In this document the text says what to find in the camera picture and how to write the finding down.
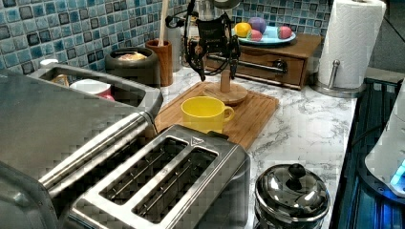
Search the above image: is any white and pink bowl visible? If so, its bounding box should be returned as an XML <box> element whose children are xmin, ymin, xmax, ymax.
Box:
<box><xmin>71</xmin><ymin>79</ymin><xmax>115</xmax><ymax>100</ymax></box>

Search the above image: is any yellow toy fruit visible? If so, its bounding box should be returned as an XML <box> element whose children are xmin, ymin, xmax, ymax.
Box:
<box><xmin>234</xmin><ymin>22</ymin><xmax>251</xmax><ymax>38</ymax></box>

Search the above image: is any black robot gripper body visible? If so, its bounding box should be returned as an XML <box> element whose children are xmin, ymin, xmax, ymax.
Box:
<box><xmin>186</xmin><ymin>13</ymin><xmax>241</xmax><ymax>61</ymax></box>

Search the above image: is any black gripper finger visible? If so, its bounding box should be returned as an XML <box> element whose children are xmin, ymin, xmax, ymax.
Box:
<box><xmin>190</xmin><ymin>57</ymin><xmax>205</xmax><ymax>81</ymax></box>
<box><xmin>228</xmin><ymin>56</ymin><xmax>239</xmax><ymax>79</ymax></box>

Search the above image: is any brown wooden utensil cup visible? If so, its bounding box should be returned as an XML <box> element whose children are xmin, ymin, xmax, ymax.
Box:
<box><xmin>146</xmin><ymin>39</ymin><xmax>173</xmax><ymax>87</ymax></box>

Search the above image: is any dark grey round canister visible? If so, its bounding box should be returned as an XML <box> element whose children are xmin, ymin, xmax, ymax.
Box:
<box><xmin>104</xmin><ymin>47</ymin><xmax>160</xmax><ymax>88</ymax></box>

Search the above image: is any round wooden lid with knob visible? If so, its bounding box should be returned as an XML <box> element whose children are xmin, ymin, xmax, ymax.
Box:
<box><xmin>202</xmin><ymin>70</ymin><xmax>247</xmax><ymax>106</ymax></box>

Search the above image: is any bamboo cutting board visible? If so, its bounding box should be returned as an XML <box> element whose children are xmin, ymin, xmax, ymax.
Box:
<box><xmin>155</xmin><ymin>82</ymin><xmax>279</xmax><ymax>150</ymax></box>

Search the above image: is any yellow plastic mug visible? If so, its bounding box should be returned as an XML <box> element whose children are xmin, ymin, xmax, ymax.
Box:
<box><xmin>181</xmin><ymin>96</ymin><xmax>235</xmax><ymax>134</ymax></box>

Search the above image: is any white electric kettle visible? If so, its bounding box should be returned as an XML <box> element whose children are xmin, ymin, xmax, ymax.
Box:
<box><xmin>360</xmin><ymin>80</ymin><xmax>405</xmax><ymax>204</ymax></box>

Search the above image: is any white paper towel roll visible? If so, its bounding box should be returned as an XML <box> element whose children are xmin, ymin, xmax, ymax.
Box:
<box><xmin>318</xmin><ymin>0</ymin><xmax>386</xmax><ymax>89</ymax></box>

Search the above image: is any metal paper towel holder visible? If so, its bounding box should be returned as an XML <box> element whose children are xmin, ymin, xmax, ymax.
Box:
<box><xmin>309</xmin><ymin>59</ymin><xmax>367</xmax><ymax>98</ymax></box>

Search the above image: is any grey dish rack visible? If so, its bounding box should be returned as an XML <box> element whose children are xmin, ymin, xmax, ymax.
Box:
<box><xmin>30</xmin><ymin>63</ymin><xmax>163</xmax><ymax>118</ymax></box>

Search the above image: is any wooden utensil handle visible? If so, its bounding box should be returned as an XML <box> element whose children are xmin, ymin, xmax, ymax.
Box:
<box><xmin>158</xmin><ymin>0</ymin><xmax>169</xmax><ymax>47</ymax></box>

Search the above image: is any light blue plate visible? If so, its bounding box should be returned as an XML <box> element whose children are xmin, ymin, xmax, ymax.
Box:
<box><xmin>239</xmin><ymin>26</ymin><xmax>296</xmax><ymax>46</ymax></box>

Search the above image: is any wooden drawer box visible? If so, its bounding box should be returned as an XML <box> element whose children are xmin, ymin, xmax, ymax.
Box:
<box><xmin>203</xmin><ymin>32</ymin><xmax>324</xmax><ymax>91</ymax></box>

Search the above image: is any stainless steel toaster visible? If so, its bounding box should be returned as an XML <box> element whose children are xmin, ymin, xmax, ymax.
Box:
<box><xmin>69</xmin><ymin>125</ymin><xmax>250</xmax><ymax>229</ymax></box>

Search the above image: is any steel pot with black knob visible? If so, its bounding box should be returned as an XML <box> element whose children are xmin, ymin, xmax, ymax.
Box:
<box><xmin>254</xmin><ymin>163</ymin><xmax>330</xmax><ymax>229</ymax></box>

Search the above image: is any pink toy fruit right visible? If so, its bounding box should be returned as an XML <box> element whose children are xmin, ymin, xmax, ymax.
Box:
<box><xmin>277</xmin><ymin>26</ymin><xmax>292</xmax><ymax>39</ymax></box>

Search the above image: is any purple toy fruit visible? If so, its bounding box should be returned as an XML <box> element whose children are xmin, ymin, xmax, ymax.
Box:
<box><xmin>248</xmin><ymin>17</ymin><xmax>266</xmax><ymax>33</ymax></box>

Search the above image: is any pink green toy fruit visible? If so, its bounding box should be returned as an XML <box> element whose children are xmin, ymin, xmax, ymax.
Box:
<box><xmin>246</xmin><ymin>30</ymin><xmax>263</xmax><ymax>42</ymax></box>

